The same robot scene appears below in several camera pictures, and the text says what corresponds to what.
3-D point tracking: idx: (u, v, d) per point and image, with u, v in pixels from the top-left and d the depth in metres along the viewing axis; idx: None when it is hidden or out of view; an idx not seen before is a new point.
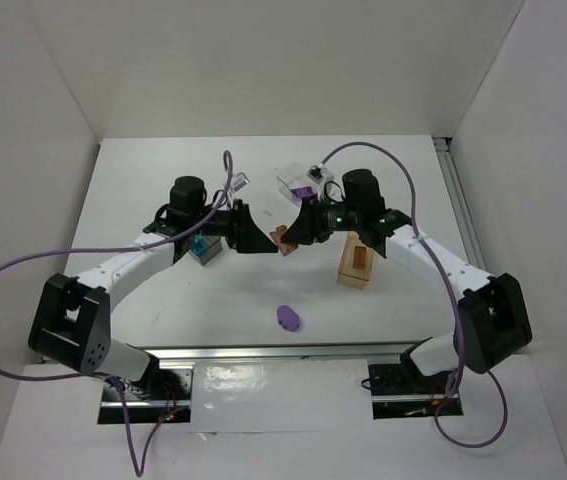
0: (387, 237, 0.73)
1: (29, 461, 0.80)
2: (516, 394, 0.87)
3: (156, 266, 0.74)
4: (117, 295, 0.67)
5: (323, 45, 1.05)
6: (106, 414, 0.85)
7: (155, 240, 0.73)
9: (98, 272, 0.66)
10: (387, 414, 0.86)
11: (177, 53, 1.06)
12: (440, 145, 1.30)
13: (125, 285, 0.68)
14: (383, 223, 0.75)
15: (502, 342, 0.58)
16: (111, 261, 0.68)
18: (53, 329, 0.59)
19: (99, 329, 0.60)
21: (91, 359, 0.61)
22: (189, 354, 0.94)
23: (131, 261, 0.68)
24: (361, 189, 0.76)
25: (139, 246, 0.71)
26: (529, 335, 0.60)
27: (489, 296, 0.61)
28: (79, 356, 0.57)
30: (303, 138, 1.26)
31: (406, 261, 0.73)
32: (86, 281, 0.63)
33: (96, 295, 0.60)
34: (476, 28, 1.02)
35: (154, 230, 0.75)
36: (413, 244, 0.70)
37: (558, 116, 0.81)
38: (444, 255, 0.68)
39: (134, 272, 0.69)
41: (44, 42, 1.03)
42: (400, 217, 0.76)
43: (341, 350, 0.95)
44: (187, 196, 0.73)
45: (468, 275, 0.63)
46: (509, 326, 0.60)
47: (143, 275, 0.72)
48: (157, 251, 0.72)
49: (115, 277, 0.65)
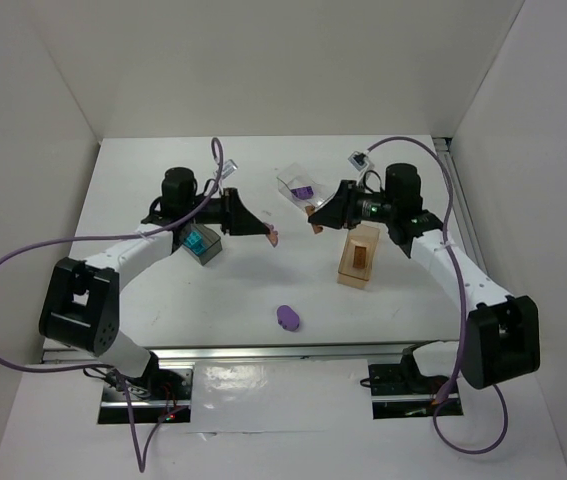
0: (415, 236, 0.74)
1: (28, 461, 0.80)
2: (516, 395, 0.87)
3: (157, 254, 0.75)
4: (124, 279, 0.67)
5: (323, 45, 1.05)
6: (106, 414, 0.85)
7: (152, 228, 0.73)
9: (104, 255, 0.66)
10: (387, 414, 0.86)
11: (177, 53, 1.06)
12: (440, 145, 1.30)
13: (130, 270, 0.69)
14: (415, 224, 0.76)
15: (504, 363, 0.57)
16: (115, 247, 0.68)
18: (63, 312, 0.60)
19: (109, 310, 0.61)
21: (102, 340, 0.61)
22: (189, 354, 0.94)
23: (134, 247, 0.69)
24: (402, 187, 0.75)
25: (139, 234, 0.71)
26: (538, 365, 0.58)
27: (503, 316, 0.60)
28: (92, 336, 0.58)
30: (304, 138, 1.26)
31: (429, 264, 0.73)
32: (93, 263, 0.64)
33: (106, 277, 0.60)
34: (476, 28, 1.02)
35: (151, 220, 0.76)
36: (438, 249, 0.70)
37: (559, 115, 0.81)
38: (466, 266, 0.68)
39: (137, 258, 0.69)
41: (44, 42, 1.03)
42: (434, 221, 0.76)
43: (341, 350, 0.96)
44: (179, 187, 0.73)
45: (486, 290, 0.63)
46: (519, 349, 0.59)
47: (144, 263, 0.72)
48: (157, 238, 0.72)
49: (122, 260, 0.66)
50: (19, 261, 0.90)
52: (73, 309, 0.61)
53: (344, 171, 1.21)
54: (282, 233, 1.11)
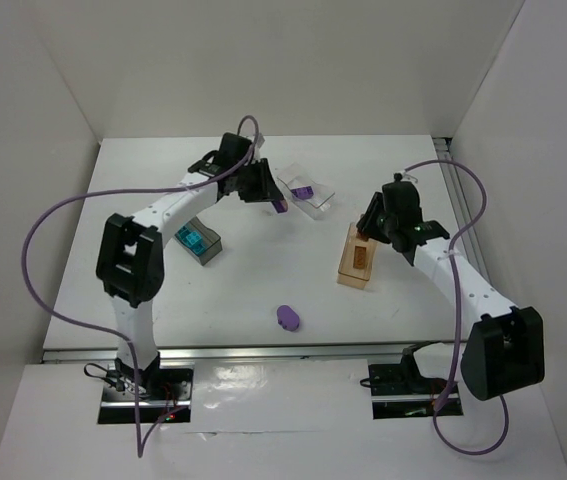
0: (418, 245, 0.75)
1: (28, 461, 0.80)
2: (516, 395, 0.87)
3: (200, 206, 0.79)
4: (167, 233, 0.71)
5: (323, 45, 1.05)
6: (106, 414, 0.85)
7: (198, 180, 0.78)
9: (150, 211, 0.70)
10: (387, 414, 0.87)
11: (177, 53, 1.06)
12: (440, 145, 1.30)
13: (174, 223, 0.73)
14: (419, 231, 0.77)
15: (507, 375, 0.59)
16: (161, 202, 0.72)
18: (114, 263, 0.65)
19: (155, 263, 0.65)
21: (150, 289, 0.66)
22: (190, 354, 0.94)
23: (179, 202, 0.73)
24: (397, 198, 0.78)
25: (185, 187, 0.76)
26: (541, 375, 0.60)
27: (507, 326, 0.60)
28: (139, 286, 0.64)
30: (304, 138, 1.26)
31: (433, 273, 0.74)
32: (141, 220, 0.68)
33: (150, 235, 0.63)
34: (476, 28, 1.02)
35: (199, 170, 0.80)
36: (442, 258, 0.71)
37: (559, 115, 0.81)
38: (469, 275, 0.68)
39: (182, 210, 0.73)
41: (44, 42, 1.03)
42: (437, 227, 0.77)
43: (341, 350, 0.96)
44: (238, 141, 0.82)
45: (489, 300, 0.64)
46: (522, 360, 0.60)
47: (187, 217, 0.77)
48: (202, 191, 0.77)
49: (166, 217, 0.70)
50: (17, 261, 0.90)
52: (124, 260, 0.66)
53: (344, 171, 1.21)
54: (282, 233, 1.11)
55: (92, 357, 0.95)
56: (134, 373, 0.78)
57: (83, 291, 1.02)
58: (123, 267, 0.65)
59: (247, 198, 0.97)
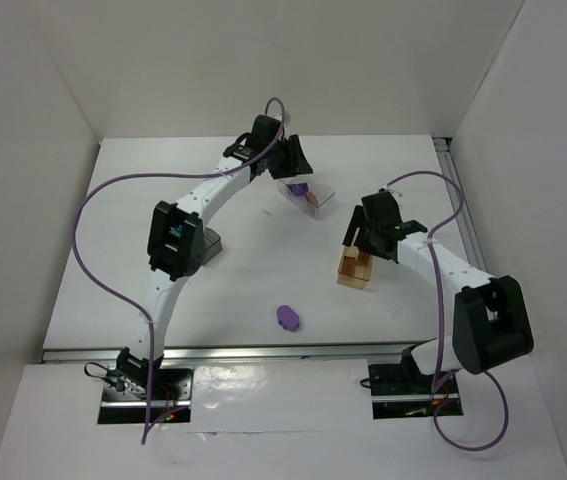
0: (399, 240, 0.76)
1: (27, 461, 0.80)
2: (516, 394, 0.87)
3: (236, 188, 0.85)
4: (208, 218, 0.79)
5: (323, 45, 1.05)
6: (106, 414, 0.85)
7: (233, 164, 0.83)
9: (191, 199, 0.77)
10: (387, 414, 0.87)
11: (177, 54, 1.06)
12: (440, 145, 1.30)
13: (213, 206, 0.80)
14: (398, 229, 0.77)
15: (498, 344, 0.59)
16: (200, 188, 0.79)
18: (163, 243, 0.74)
19: (198, 244, 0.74)
21: (193, 265, 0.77)
22: (193, 354, 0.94)
23: (217, 188, 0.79)
24: (375, 204, 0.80)
25: (221, 173, 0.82)
26: (530, 342, 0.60)
27: (489, 298, 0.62)
28: (188, 260, 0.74)
30: (304, 138, 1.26)
31: (415, 264, 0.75)
32: (184, 207, 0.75)
33: (193, 220, 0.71)
34: (476, 29, 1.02)
35: (233, 152, 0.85)
36: (421, 247, 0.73)
37: (559, 115, 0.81)
38: (448, 258, 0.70)
39: (219, 195, 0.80)
41: (45, 42, 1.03)
42: (417, 225, 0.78)
43: (342, 350, 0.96)
44: (269, 123, 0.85)
45: (468, 275, 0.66)
46: (509, 329, 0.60)
47: (225, 200, 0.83)
48: (236, 175, 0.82)
49: (205, 204, 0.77)
50: (18, 261, 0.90)
52: (171, 240, 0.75)
53: (344, 171, 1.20)
54: (283, 233, 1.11)
55: (92, 357, 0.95)
56: (148, 367, 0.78)
57: (82, 290, 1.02)
58: (171, 246, 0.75)
59: (277, 176, 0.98)
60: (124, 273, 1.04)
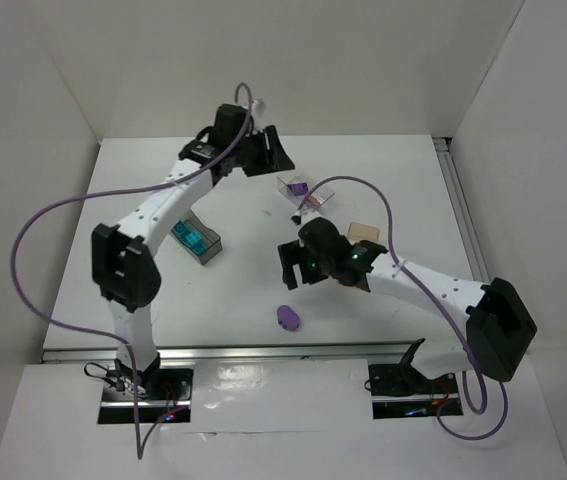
0: (367, 273, 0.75)
1: (27, 462, 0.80)
2: (516, 394, 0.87)
3: (197, 195, 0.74)
4: (159, 237, 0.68)
5: (323, 44, 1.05)
6: (107, 414, 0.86)
7: (191, 170, 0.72)
9: (137, 217, 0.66)
10: (387, 414, 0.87)
11: (177, 53, 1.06)
12: (440, 145, 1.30)
13: (167, 223, 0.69)
14: (358, 258, 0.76)
15: (513, 346, 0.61)
16: (148, 203, 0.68)
18: (110, 271, 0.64)
19: (148, 271, 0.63)
21: (146, 294, 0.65)
22: (193, 354, 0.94)
23: (168, 203, 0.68)
24: (319, 238, 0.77)
25: (173, 182, 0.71)
26: (534, 326, 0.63)
27: (486, 304, 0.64)
28: (136, 293, 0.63)
30: (304, 138, 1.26)
31: (396, 292, 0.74)
32: (127, 228, 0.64)
33: (135, 253, 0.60)
34: (476, 29, 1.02)
35: (191, 154, 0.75)
36: (396, 274, 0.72)
37: (558, 115, 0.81)
38: (430, 278, 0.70)
39: (173, 210, 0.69)
41: (45, 42, 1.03)
42: (371, 247, 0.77)
43: (341, 350, 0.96)
44: (234, 116, 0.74)
45: (461, 292, 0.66)
46: (515, 324, 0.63)
47: (183, 212, 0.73)
48: (193, 183, 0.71)
49: (153, 222, 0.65)
50: (17, 261, 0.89)
52: (119, 267, 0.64)
53: (343, 171, 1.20)
54: (283, 234, 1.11)
55: (92, 357, 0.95)
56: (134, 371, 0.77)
57: (83, 289, 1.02)
58: (118, 274, 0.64)
59: (251, 174, 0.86)
60: None
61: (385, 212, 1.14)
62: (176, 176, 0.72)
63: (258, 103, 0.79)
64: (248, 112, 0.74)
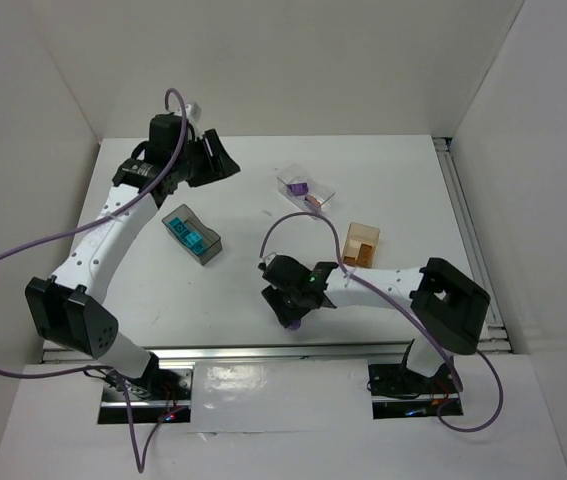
0: (325, 291, 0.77)
1: (28, 461, 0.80)
2: (517, 394, 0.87)
3: (144, 220, 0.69)
4: (106, 277, 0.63)
5: (323, 43, 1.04)
6: (107, 414, 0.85)
7: (126, 200, 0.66)
9: (75, 263, 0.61)
10: (388, 414, 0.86)
11: (177, 53, 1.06)
12: (440, 144, 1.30)
13: (112, 260, 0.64)
14: (314, 280, 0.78)
15: (467, 317, 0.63)
16: (84, 244, 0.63)
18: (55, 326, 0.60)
19: (97, 321, 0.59)
21: (101, 343, 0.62)
22: (192, 354, 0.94)
23: (107, 240, 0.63)
24: (275, 271, 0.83)
25: (110, 215, 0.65)
26: (484, 293, 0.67)
27: (432, 284, 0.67)
28: (87, 340, 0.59)
30: (303, 138, 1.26)
31: (354, 299, 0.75)
32: (65, 280, 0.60)
33: (73, 305, 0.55)
34: (476, 29, 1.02)
35: (125, 180, 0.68)
36: (347, 282, 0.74)
37: (558, 116, 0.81)
38: (375, 275, 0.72)
39: (114, 245, 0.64)
41: (44, 42, 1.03)
42: (326, 267, 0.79)
43: (341, 350, 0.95)
44: (170, 127, 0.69)
45: (405, 281, 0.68)
46: (463, 296, 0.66)
47: (128, 243, 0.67)
48: (132, 212, 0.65)
49: (94, 265, 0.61)
50: (17, 262, 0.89)
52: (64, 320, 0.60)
53: (344, 171, 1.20)
54: (283, 234, 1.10)
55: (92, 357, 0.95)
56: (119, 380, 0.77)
57: None
58: (64, 328, 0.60)
59: (198, 182, 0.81)
60: (122, 274, 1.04)
61: (385, 212, 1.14)
62: (113, 206, 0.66)
63: (193, 106, 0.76)
64: (183, 119, 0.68)
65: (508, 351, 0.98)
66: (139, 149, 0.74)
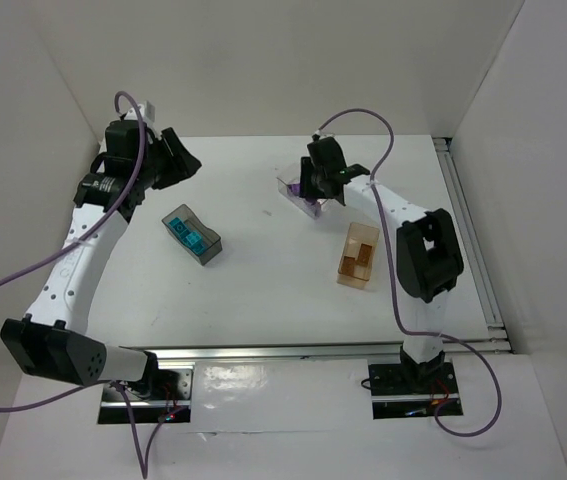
0: (344, 184, 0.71)
1: (27, 462, 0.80)
2: (516, 394, 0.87)
3: (112, 241, 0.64)
4: (83, 307, 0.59)
5: (323, 44, 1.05)
6: (107, 414, 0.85)
7: (92, 221, 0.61)
9: (48, 297, 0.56)
10: (388, 414, 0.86)
11: (177, 54, 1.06)
12: (440, 145, 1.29)
13: (88, 287, 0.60)
14: (343, 174, 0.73)
15: (436, 271, 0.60)
16: (55, 276, 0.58)
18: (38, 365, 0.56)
19: (83, 352, 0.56)
21: (90, 370, 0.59)
22: (190, 354, 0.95)
23: (80, 268, 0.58)
24: (320, 151, 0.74)
25: (77, 240, 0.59)
26: (461, 266, 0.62)
27: (426, 231, 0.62)
28: (77, 377, 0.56)
30: (304, 138, 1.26)
31: (363, 206, 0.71)
32: (41, 317, 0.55)
33: (55, 341, 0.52)
34: (475, 29, 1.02)
35: (88, 199, 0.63)
36: (365, 189, 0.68)
37: (559, 116, 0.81)
38: (392, 196, 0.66)
39: (88, 272, 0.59)
41: (44, 42, 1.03)
42: (357, 168, 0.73)
43: (343, 350, 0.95)
44: (127, 134, 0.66)
45: (410, 212, 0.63)
46: (442, 255, 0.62)
47: (100, 266, 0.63)
48: (100, 233, 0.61)
49: (70, 297, 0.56)
50: (17, 262, 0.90)
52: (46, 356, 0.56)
53: None
54: (283, 233, 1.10)
55: None
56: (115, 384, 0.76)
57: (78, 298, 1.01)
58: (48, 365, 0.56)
59: (163, 185, 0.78)
60: (121, 275, 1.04)
61: None
62: (79, 230, 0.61)
63: (145, 107, 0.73)
64: (140, 123, 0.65)
65: (508, 351, 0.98)
66: (96, 161, 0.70)
